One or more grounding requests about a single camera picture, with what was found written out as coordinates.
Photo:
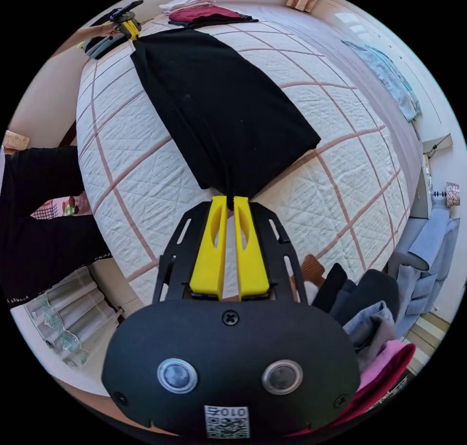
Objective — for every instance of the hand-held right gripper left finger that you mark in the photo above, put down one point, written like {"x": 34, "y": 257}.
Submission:
{"x": 209, "y": 255}

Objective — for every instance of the chair draped with blue clothes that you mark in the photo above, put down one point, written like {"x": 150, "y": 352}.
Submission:
{"x": 427, "y": 262}

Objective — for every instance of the light blue cloth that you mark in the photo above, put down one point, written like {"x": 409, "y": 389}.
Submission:
{"x": 386, "y": 76}

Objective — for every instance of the pile of clothes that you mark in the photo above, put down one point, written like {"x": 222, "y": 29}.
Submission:
{"x": 368, "y": 324}

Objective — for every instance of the black short sleeve shirt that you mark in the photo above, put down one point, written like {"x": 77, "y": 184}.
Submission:
{"x": 222, "y": 105}

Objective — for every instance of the folded white, red, black clothes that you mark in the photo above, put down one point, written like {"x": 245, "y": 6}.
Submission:
{"x": 204, "y": 13}

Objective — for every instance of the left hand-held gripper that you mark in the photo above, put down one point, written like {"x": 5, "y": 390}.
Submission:
{"x": 122, "y": 16}

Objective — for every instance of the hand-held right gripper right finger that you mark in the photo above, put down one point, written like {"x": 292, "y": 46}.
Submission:
{"x": 252, "y": 258}

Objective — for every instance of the bed with white checked quilt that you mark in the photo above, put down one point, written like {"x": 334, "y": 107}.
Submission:
{"x": 153, "y": 167}

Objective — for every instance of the folded grey and yellow clothes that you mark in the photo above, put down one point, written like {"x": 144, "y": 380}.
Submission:
{"x": 103, "y": 46}

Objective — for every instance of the person's left forearm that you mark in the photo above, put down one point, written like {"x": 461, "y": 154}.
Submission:
{"x": 87, "y": 34}

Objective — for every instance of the person's body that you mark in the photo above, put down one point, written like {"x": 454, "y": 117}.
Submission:
{"x": 40, "y": 211}

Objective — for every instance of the person's left hand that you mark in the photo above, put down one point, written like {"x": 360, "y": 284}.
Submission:
{"x": 106, "y": 31}

